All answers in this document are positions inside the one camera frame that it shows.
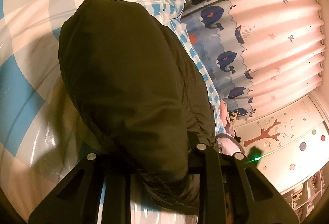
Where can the blue white checkered bed sheet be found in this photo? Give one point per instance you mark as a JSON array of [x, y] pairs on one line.
[[25, 59]]

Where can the pink curtain with whale print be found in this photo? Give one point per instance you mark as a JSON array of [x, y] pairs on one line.
[[277, 41]]

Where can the dark olive jacket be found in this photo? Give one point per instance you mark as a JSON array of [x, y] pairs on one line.
[[123, 80]]

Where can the open shelf unit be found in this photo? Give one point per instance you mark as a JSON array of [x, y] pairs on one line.
[[303, 193]]

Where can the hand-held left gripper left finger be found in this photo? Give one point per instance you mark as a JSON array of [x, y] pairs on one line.
[[88, 166]]

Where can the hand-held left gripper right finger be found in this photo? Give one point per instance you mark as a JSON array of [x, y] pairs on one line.
[[205, 159]]

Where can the pink clothes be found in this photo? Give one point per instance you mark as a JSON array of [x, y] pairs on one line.
[[230, 143]]

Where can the white wardrobe with tree decal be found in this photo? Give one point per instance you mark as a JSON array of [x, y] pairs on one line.
[[290, 136]]

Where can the striped cloth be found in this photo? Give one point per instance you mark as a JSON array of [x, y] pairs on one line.
[[233, 117]]

